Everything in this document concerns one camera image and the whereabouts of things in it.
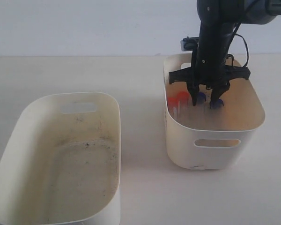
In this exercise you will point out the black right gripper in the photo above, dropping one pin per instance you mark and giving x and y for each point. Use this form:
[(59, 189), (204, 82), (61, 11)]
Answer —
[(215, 75)]

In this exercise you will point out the blue-capped tube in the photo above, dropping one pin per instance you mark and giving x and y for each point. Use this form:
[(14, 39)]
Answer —
[(201, 98), (216, 104)]

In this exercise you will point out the orange-capped tube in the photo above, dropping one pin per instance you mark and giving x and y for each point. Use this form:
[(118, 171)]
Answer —
[(183, 98), (173, 107)]

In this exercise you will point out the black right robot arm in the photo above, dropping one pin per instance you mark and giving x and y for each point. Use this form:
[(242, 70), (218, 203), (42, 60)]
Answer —
[(219, 23)]

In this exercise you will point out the white plastic bin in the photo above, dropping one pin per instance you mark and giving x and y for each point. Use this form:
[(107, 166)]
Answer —
[(202, 138), (61, 165)]

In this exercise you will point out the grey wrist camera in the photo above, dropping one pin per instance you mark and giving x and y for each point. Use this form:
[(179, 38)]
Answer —
[(189, 43)]

